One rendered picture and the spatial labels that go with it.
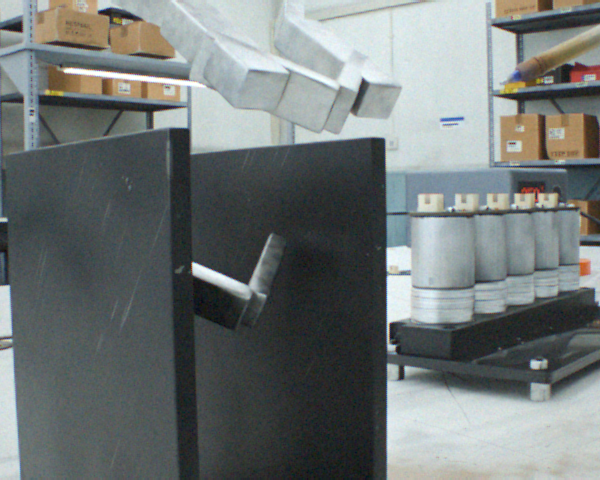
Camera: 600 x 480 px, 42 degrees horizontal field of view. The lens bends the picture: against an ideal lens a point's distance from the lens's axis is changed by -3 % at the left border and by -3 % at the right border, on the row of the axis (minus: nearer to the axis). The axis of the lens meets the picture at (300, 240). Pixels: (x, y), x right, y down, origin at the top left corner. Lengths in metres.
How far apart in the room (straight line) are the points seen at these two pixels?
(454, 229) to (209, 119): 5.91
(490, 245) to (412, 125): 5.61
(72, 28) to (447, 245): 2.75
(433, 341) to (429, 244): 0.04
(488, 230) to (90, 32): 2.78
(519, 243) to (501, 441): 0.13
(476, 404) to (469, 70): 5.47
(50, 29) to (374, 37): 3.63
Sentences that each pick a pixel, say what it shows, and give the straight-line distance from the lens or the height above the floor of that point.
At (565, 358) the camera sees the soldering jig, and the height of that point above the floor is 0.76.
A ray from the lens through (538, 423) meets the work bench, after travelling 0.25.
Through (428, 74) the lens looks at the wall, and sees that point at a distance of 5.89.
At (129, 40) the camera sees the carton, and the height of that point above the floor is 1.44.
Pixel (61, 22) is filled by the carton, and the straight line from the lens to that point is 2.98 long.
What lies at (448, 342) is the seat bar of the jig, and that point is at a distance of 0.29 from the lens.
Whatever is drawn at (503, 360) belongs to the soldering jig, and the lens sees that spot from 0.29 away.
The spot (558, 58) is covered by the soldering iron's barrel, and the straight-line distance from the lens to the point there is 0.34.
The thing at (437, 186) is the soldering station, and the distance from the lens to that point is 0.91.
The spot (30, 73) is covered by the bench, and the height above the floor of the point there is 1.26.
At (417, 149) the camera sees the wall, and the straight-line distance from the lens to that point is 5.89.
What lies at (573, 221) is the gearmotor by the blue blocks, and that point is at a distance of 0.40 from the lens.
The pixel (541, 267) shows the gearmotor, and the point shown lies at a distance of 0.37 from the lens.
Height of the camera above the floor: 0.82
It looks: 3 degrees down
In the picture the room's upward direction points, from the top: 1 degrees counter-clockwise
